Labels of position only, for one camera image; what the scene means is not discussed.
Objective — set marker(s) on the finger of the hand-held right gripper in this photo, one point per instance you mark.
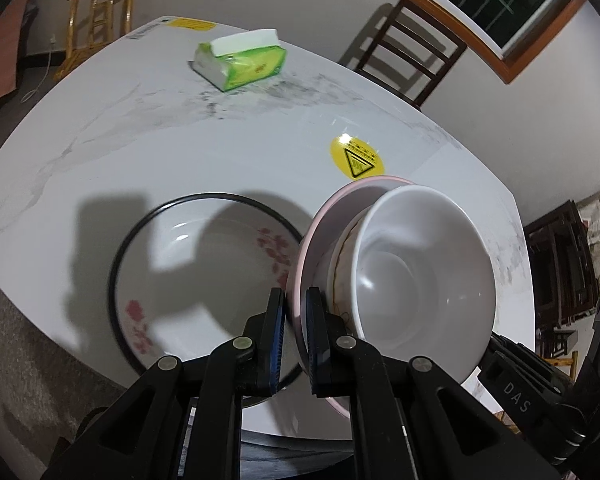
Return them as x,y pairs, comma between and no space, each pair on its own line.
525,357

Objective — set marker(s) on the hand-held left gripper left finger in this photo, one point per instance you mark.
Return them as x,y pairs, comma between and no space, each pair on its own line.
279,350

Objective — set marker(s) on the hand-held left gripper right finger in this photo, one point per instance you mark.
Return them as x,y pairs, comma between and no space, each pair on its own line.
314,350

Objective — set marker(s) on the white smooth bowl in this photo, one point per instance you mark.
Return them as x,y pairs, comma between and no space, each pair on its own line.
342,260

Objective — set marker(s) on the large pink bowl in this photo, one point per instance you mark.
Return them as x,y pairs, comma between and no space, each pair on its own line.
320,245

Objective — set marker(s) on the black-rimmed floral basin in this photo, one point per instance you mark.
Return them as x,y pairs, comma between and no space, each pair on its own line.
190,270

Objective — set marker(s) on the white ribbed bowl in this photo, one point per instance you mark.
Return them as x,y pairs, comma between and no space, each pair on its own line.
430,270

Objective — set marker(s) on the stacked dark wooden chairs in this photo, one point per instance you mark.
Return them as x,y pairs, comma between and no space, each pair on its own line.
560,260

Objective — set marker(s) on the round yellow warning sticker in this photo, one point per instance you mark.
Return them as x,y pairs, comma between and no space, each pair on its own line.
345,152

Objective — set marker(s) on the green tissue box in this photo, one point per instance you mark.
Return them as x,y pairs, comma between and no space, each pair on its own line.
250,67

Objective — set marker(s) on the yellow rectangular label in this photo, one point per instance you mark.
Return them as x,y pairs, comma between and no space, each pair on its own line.
190,23

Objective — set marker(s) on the white barcode label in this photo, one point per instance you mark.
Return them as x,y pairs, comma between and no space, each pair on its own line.
142,35

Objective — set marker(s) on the dark wooden chair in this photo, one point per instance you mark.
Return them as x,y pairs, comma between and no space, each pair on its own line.
420,15

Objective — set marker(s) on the pink cloth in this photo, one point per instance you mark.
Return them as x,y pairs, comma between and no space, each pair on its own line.
5,50

